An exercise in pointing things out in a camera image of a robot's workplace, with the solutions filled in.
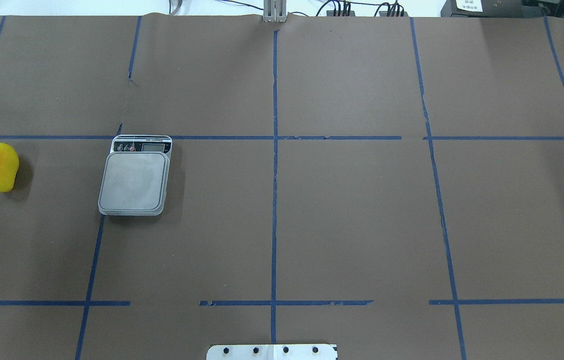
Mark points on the black device with label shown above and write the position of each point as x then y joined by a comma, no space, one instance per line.
502,9

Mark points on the grey digital kitchen scale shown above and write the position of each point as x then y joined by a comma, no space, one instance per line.
135,176

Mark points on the white metal mounting plate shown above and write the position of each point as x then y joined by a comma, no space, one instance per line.
299,351

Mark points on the yellow mango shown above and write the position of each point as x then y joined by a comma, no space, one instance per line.
9,165

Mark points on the black power strip left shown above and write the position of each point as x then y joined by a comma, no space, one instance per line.
341,9

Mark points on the black power strip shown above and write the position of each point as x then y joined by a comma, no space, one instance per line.
341,9
390,10

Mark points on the black power strip right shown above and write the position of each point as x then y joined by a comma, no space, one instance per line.
390,10

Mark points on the grey aluminium profile post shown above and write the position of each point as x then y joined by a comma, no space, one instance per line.
275,11

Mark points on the brown paper table cover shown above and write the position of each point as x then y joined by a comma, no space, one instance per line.
393,186

